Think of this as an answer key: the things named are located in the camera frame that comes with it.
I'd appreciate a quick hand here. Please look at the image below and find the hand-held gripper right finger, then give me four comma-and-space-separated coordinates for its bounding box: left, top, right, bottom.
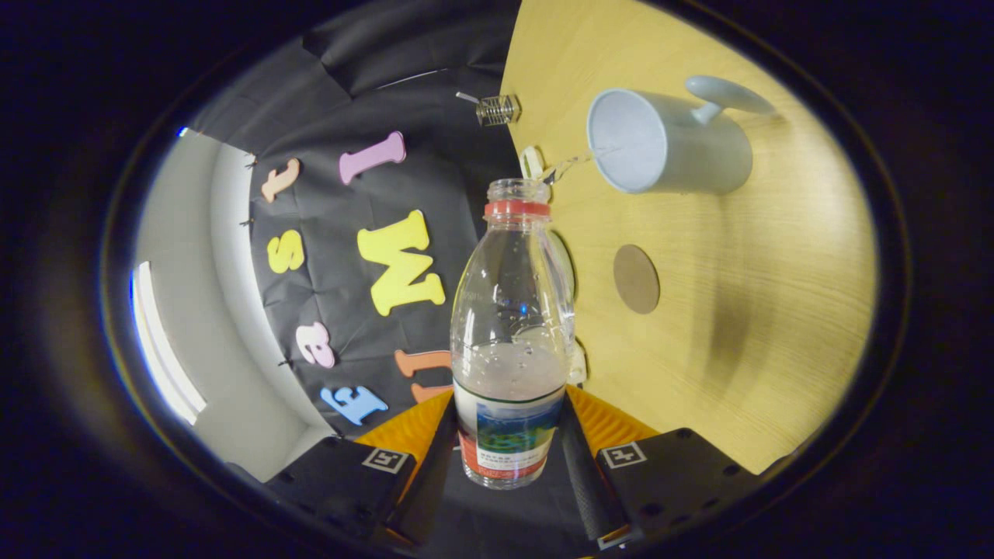
558, 387, 767, 546

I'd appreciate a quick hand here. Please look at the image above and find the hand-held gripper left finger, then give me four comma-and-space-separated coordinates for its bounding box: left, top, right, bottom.
264, 388, 461, 546

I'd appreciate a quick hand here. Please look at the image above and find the round brown coaster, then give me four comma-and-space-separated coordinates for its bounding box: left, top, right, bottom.
613, 245, 661, 315

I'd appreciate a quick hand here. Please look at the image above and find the clear plastic juice bottle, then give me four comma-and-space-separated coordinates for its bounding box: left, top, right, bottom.
450, 179, 577, 490

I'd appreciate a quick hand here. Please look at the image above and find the white cup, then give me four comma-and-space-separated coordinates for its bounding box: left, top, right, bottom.
586, 75, 777, 195

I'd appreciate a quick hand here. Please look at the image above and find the wooden table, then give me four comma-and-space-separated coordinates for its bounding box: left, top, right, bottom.
501, 0, 878, 476

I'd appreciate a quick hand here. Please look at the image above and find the long ceiling light panel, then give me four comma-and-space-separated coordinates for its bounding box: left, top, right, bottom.
130, 262, 207, 426

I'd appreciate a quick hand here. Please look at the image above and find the black backdrop cloth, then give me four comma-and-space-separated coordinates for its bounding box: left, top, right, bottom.
186, 0, 579, 548

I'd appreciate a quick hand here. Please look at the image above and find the small clear square jar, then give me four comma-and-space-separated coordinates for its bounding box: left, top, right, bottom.
475, 93, 520, 127

